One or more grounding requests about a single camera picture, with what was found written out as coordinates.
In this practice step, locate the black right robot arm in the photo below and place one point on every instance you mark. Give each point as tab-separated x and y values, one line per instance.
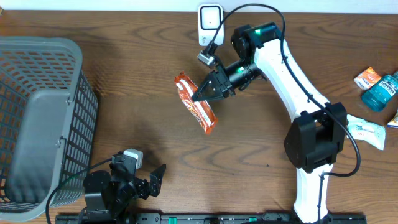
316	134

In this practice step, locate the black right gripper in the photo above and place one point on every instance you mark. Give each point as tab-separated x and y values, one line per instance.
223	89

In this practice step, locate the orange small tissue packet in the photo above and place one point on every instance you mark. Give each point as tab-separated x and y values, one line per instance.
366	79

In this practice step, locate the grey plastic shopping basket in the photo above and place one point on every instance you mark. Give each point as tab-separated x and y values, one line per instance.
48	119

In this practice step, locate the white barcode scanner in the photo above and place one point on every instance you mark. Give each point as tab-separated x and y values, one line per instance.
209	18

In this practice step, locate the orange snack bar wrapper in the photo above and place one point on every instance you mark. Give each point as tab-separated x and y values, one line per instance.
201	110

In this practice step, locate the blue mouthwash bottle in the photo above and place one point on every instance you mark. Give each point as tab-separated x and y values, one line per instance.
378	96

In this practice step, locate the yellow tissue pack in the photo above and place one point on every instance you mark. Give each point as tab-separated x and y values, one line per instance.
393	123

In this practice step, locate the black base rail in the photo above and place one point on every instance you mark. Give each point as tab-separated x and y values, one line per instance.
155	218

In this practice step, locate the teal wet wipes pack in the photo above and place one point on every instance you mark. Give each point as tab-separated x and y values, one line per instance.
367	131

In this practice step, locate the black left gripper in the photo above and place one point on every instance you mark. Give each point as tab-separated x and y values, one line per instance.
155	178

